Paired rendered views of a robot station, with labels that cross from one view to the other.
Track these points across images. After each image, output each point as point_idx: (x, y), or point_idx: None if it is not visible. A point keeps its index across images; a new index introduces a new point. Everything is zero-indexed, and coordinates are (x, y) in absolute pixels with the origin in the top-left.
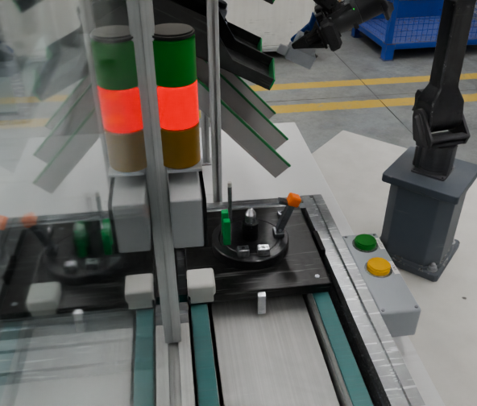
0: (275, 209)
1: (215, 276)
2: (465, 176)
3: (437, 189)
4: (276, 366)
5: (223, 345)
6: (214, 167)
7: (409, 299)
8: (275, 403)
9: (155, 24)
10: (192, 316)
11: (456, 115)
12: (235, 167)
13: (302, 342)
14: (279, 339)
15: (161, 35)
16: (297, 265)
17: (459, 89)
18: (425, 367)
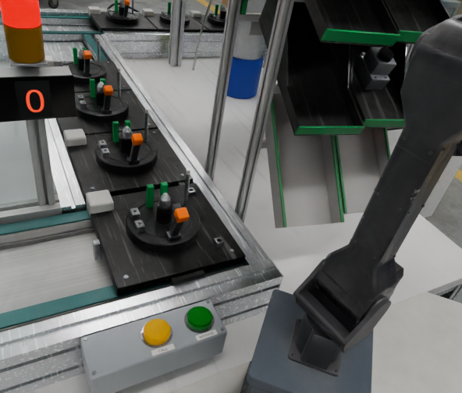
0: (229, 238)
1: (113, 211)
2: (320, 391)
3: (260, 348)
4: (34, 277)
5: (59, 242)
6: (243, 175)
7: (107, 366)
8: None
9: (266, 24)
10: (74, 212)
11: (352, 302)
12: (347, 231)
13: (64, 292)
14: (68, 277)
15: None
16: (140, 261)
17: (375, 273)
18: None
